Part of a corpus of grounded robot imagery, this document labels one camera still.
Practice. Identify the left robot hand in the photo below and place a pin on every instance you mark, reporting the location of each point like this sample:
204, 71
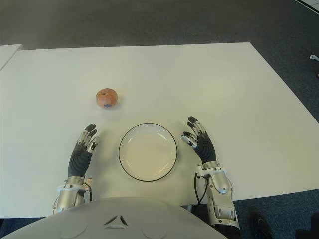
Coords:
79, 159

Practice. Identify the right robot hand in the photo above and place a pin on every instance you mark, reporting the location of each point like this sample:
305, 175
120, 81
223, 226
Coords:
205, 149

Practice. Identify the red yellow apple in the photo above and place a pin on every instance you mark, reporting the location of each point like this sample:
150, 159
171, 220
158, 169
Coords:
106, 97

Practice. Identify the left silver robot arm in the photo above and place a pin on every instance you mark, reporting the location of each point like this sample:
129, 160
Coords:
67, 196

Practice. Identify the white plate with black rim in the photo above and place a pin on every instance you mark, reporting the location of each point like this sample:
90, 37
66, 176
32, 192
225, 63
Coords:
148, 152

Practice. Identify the grey robot torso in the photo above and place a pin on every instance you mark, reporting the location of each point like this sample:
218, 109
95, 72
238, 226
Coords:
112, 219

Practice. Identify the black robot foot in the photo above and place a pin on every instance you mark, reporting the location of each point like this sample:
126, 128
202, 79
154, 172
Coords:
260, 225

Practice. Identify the small white floor object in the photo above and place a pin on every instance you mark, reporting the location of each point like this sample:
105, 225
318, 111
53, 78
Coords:
314, 57

